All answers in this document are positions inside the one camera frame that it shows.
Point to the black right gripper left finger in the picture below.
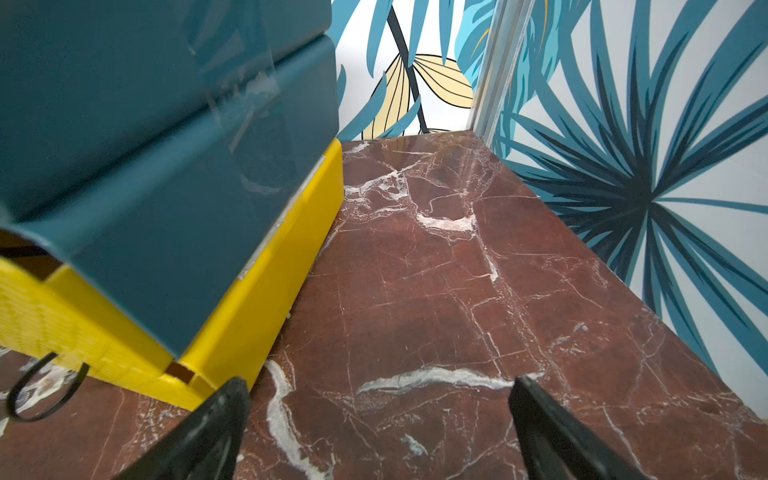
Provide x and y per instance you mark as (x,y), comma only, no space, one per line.
(205,445)

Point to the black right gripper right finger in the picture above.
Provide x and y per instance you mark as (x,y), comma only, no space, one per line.
(554,444)

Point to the yellow bottom drawer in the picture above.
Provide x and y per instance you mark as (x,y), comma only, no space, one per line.
(49,308)

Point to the black drawer pull loop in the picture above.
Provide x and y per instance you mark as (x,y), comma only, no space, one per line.
(43,390)

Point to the teal and yellow drawer cabinet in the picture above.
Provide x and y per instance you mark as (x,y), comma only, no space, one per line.
(153,146)

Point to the aluminium corner post right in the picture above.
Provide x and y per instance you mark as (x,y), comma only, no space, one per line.
(507,32)

